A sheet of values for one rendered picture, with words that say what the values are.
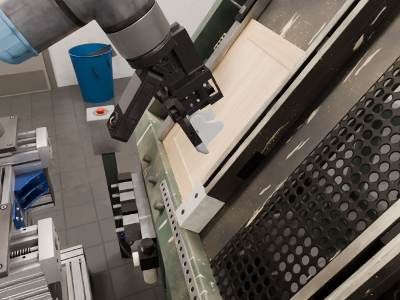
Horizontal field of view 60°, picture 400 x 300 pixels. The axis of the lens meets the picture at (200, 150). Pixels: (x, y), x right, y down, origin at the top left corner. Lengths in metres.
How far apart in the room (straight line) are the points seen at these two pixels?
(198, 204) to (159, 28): 0.59
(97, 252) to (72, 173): 0.83
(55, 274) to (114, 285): 1.12
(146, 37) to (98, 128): 1.13
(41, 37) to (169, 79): 0.16
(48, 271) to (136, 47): 0.63
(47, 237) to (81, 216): 1.51
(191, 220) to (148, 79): 0.58
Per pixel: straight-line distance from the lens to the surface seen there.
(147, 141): 1.44
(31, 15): 0.44
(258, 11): 1.30
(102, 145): 1.58
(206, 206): 0.95
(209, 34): 1.52
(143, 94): 0.48
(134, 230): 1.26
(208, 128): 0.54
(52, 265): 0.92
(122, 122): 0.49
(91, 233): 2.31
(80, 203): 2.53
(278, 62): 1.04
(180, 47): 0.47
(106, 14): 0.43
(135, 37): 0.43
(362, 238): 0.62
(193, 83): 0.48
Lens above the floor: 1.64
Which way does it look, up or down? 34 degrees down
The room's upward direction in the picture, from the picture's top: straight up
